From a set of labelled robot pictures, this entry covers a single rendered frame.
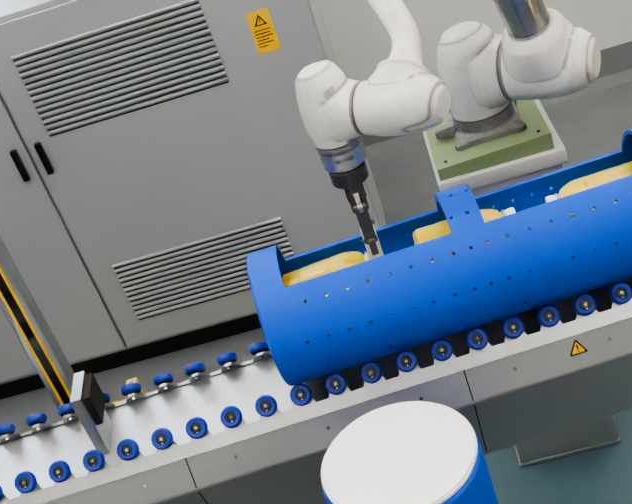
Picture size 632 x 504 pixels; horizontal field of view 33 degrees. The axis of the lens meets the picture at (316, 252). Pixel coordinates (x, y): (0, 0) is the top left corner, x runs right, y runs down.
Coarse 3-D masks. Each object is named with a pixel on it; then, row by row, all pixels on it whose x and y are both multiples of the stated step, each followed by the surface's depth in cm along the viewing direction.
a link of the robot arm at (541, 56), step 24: (504, 0) 236; (528, 0) 236; (504, 24) 244; (528, 24) 241; (552, 24) 243; (504, 48) 249; (528, 48) 244; (552, 48) 243; (576, 48) 245; (504, 72) 254; (528, 72) 249; (552, 72) 247; (576, 72) 246; (528, 96) 256; (552, 96) 254
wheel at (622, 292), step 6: (618, 282) 215; (624, 282) 215; (612, 288) 215; (618, 288) 215; (624, 288) 215; (630, 288) 215; (612, 294) 215; (618, 294) 215; (624, 294) 215; (630, 294) 214; (612, 300) 215; (618, 300) 214; (624, 300) 214
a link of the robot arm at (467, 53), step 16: (448, 32) 262; (464, 32) 257; (480, 32) 257; (448, 48) 258; (464, 48) 256; (480, 48) 256; (496, 48) 256; (448, 64) 259; (464, 64) 257; (480, 64) 256; (496, 64) 255; (448, 80) 262; (464, 80) 260; (480, 80) 258; (496, 80) 256; (464, 96) 262; (480, 96) 260; (496, 96) 259; (464, 112) 265; (480, 112) 264; (496, 112) 265
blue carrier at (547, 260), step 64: (448, 192) 214; (512, 192) 228; (256, 256) 216; (320, 256) 230; (384, 256) 207; (448, 256) 205; (512, 256) 205; (576, 256) 205; (320, 320) 207; (384, 320) 207; (448, 320) 210
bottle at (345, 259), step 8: (336, 256) 222; (344, 256) 221; (352, 256) 221; (360, 256) 221; (368, 256) 221; (312, 264) 223; (320, 264) 221; (328, 264) 221; (336, 264) 220; (344, 264) 220; (352, 264) 220; (296, 272) 222; (304, 272) 221; (312, 272) 221; (320, 272) 220; (328, 272) 220; (288, 280) 221; (296, 280) 221; (304, 280) 221
